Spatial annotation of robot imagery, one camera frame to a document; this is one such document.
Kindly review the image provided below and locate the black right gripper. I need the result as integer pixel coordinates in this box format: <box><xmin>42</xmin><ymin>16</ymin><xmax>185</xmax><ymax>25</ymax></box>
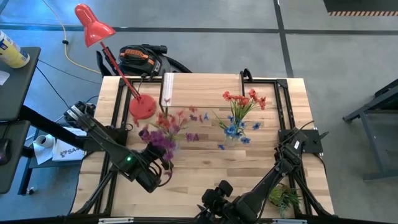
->
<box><xmin>198</xmin><ymin>179</ymin><xmax>240</xmax><ymax>224</ymax></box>

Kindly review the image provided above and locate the red and purple flower bunch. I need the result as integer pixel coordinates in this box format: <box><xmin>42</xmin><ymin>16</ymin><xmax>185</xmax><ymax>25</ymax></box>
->
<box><xmin>133</xmin><ymin>98</ymin><xmax>210</xmax><ymax>180</ymax></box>

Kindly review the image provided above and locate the diamond-cut clear glass vase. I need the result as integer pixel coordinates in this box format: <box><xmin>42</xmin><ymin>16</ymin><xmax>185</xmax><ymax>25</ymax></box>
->
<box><xmin>224</xmin><ymin>136</ymin><xmax>239</xmax><ymax>149</ymax></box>

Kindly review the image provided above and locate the orange and blue flower bunch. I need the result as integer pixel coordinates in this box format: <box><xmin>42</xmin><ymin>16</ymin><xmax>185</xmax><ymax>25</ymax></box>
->
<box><xmin>213</xmin><ymin>88</ymin><xmax>267</xmax><ymax>151</ymax></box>

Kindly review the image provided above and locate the red desk lamp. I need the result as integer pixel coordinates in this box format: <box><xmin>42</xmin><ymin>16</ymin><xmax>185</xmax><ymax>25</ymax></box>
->
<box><xmin>74</xmin><ymin>3</ymin><xmax>157</xmax><ymax>121</ymax></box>

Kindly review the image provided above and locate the small potted green plant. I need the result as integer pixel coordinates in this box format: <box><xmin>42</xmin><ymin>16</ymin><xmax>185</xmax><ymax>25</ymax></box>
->
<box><xmin>267</xmin><ymin>183</ymin><xmax>303</xmax><ymax>218</ymax></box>

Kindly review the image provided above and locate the white printed paper sheet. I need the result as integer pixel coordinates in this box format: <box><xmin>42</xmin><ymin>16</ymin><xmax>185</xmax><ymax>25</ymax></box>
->
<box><xmin>51</xmin><ymin>126</ymin><xmax>87</xmax><ymax>162</ymax></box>

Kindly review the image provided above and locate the black and orange vacuum cleaner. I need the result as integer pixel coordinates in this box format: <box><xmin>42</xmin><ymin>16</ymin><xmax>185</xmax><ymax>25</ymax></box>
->
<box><xmin>96</xmin><ymin>44</ymin><xmax>193</xmax><ymax>78</ymax></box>

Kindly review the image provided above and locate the white paper roll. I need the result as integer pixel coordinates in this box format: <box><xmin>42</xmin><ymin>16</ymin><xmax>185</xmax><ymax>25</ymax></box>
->
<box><xmin>35</xmin><ymin>134</ymin><xmax>55</xmax><ymax>149</ymax></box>

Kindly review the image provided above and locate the white tissue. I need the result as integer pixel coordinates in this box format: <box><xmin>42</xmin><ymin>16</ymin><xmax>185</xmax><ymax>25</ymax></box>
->
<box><xmin>32</xmin><ymin>141</ymin><xmax>57</xmax><ymax>166</ymax></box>

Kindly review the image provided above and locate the dark metal cart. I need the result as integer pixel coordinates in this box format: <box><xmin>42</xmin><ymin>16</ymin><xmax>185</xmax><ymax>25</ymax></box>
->
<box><xmin>343</xmin><ymin>79</ymin><xmax>398</xmax><ymax>182</ymax></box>

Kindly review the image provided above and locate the black computer mouse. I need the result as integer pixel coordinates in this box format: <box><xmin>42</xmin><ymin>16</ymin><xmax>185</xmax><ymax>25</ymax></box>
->
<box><xmin>0</xmin><ymin>138</ymin><xmax>12</xmax><ymax>166</ymax></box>

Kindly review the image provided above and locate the black side desk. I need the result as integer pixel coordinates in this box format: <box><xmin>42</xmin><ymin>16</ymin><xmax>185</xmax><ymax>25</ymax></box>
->
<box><xmin>0</xmin><ymin>46</ymin><xmax>42</xmax><ymax>195</ymax></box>

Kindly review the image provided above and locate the yellow wipes canister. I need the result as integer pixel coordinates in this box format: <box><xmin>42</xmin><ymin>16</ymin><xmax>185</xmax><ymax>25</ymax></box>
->
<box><xmin>0</xmin><ymin>30</ymin><xmax>31</xmax><ymax>69</ymax></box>

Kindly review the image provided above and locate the black mat with hazard edge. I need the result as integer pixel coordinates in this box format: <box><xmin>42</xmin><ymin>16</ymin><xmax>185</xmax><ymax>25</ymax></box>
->
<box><xmin>323</xmin><ymin>0</ymin><xmax>398</xmax><ymax>17</ymax></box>

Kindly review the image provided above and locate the black aluminium table frame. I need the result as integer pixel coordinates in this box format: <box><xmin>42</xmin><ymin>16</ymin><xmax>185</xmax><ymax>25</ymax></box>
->
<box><xmin>73</xmin><ymin>70</ymin><xmax>335</xmax><ymax>218</ymax></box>

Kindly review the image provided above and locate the yellow power cable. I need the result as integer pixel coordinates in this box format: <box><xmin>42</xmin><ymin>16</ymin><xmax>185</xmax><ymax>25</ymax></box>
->
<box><xmin>42</xmin><ymin>0</ymin><xmax>103</xmax><ymax>75</ymax></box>

